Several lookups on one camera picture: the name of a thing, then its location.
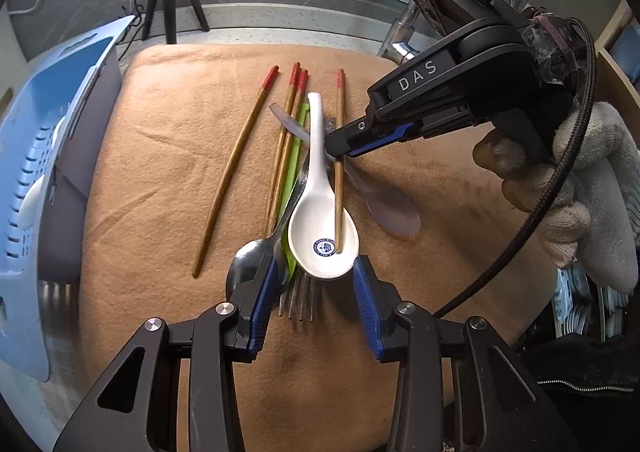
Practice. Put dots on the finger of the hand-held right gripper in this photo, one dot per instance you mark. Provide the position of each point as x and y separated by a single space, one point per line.
346 140

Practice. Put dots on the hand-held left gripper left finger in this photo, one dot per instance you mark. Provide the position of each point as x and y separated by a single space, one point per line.
262 304

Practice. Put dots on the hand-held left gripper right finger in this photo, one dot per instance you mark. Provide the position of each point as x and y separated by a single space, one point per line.
367 307

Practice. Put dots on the metal spoon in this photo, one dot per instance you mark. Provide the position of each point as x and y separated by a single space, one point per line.
247 262

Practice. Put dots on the green plastic utensil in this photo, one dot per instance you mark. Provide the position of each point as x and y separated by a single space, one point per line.
298 147

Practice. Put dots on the red-tipped wooden chopstick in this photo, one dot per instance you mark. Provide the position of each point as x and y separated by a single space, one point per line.
288 107
298 97
235 157
339 197

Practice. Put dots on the translucent plastic spoon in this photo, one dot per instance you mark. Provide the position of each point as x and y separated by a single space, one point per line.
390 212

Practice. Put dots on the white ceramic soup spoon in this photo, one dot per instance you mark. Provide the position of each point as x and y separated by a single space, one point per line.
315 227

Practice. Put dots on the light blue plastic utensil basket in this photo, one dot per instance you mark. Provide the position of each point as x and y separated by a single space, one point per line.
30 97

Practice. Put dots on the person's right hand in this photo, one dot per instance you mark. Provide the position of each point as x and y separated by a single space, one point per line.
610 182

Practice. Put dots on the wooden shelf board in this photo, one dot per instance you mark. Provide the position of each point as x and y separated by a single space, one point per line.
622 87

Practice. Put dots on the brown cloth mat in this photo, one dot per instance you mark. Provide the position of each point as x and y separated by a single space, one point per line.
165 157

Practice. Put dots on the stack of white dishes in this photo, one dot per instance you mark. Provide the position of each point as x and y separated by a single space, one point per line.
580 312

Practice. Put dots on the person's black clothing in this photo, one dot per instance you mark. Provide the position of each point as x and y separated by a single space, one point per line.
590 382

